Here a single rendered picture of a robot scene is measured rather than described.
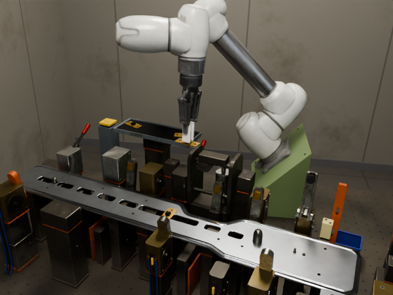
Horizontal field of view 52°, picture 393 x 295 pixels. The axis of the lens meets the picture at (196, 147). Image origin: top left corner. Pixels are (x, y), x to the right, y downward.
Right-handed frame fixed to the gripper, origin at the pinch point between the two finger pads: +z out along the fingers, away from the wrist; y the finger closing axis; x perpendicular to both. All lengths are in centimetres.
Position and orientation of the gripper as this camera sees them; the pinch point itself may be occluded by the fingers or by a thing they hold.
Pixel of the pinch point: (188, 131)
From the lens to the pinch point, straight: 139.0
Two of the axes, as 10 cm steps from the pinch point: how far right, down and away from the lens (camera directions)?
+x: 8.8, 2.3, -4.1
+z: -0.6, 9.2, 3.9
